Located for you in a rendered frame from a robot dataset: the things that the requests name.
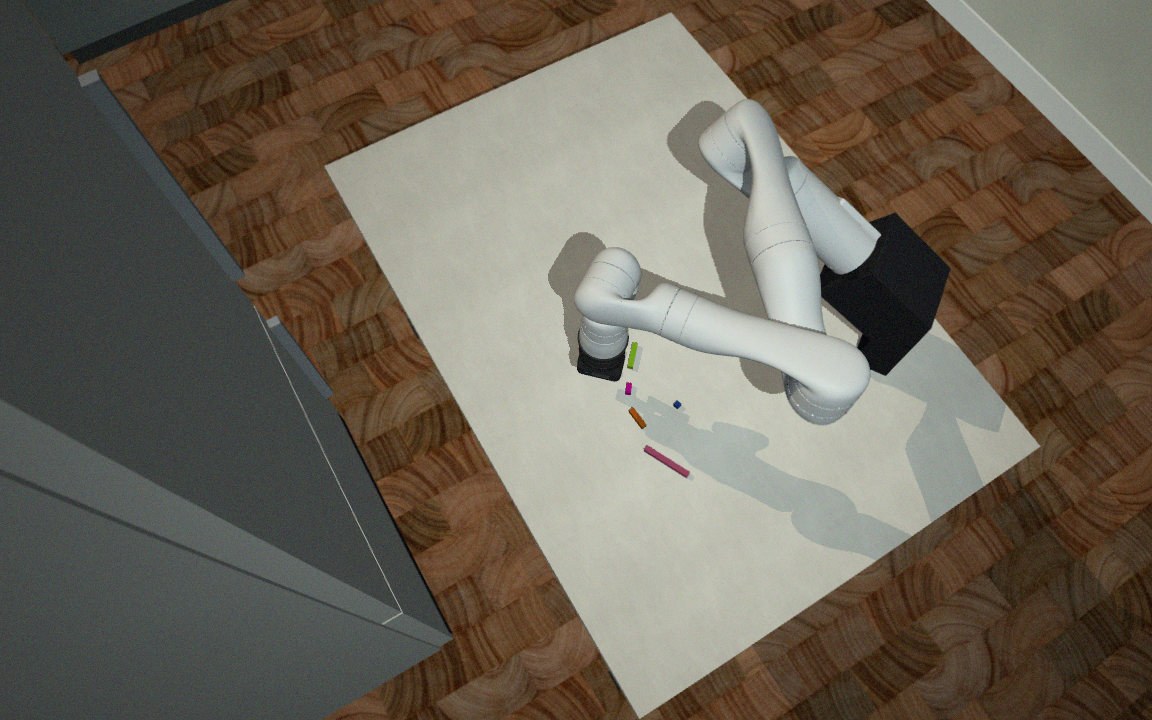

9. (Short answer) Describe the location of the pink rod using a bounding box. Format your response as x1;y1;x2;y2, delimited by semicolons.
644;446;690;478

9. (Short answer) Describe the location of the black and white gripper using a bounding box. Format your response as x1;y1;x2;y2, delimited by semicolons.
577;324;629;382

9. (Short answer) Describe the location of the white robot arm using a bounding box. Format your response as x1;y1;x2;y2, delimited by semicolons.
574;99;881;425

